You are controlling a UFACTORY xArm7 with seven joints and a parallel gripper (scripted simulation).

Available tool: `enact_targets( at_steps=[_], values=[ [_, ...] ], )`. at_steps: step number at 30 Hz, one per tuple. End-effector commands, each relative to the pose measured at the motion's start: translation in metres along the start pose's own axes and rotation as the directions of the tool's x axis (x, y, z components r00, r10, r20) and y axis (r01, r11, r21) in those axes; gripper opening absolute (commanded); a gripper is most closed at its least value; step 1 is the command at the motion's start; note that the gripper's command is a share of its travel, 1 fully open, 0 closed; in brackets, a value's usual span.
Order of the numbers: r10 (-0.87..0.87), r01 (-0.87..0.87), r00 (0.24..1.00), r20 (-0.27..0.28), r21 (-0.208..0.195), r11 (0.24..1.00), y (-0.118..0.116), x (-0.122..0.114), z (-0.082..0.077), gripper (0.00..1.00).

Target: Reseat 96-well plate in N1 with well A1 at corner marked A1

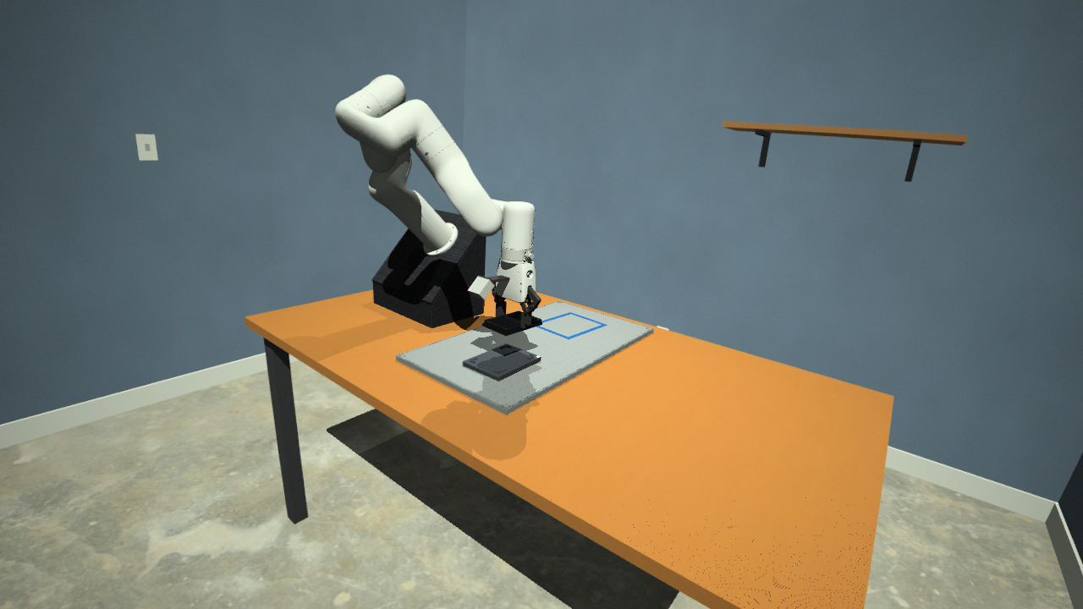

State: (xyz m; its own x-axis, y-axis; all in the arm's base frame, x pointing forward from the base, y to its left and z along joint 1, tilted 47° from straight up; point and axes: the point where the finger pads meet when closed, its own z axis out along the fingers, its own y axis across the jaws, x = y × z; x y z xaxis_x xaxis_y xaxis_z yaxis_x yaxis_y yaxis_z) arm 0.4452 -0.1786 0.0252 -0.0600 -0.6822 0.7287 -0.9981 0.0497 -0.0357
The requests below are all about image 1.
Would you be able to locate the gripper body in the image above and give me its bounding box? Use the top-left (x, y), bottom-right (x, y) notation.
top-left (496, 257), bottom-right (536, 305)

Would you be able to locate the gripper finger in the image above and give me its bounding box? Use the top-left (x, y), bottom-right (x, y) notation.
top-left (520, 286), bottom-right (542, 329)
top-left (492, 285), bottom-right (507, 318)

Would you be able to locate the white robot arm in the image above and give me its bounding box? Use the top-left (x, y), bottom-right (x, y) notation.
top-left (335, 74), bottom-right (535, 261)

